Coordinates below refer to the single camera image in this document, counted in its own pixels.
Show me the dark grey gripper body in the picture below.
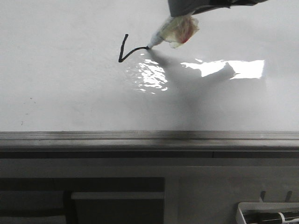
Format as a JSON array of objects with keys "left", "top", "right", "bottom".
[{"left": 168, "top": 0, "right": 265, "bottom": 17}]

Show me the white whiteboard marker with tape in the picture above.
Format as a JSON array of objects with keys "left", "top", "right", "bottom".
[{"left": 147, "top": 14, "right": 199, "bottom": 49}]

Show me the white whiteboard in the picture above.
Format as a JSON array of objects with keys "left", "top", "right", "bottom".
[{"left": 0, "top": 0, "right": 299, "bottom": 159}]

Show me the dark cabinet panel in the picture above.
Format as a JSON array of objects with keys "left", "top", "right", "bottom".
[{"left": 0, "top": 177, "right": 165, "bottom": 224}]

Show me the white wire marker tray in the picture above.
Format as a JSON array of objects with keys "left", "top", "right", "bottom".
[{"left": 236, "top": 202, "right": 299, "bottom": 224}]

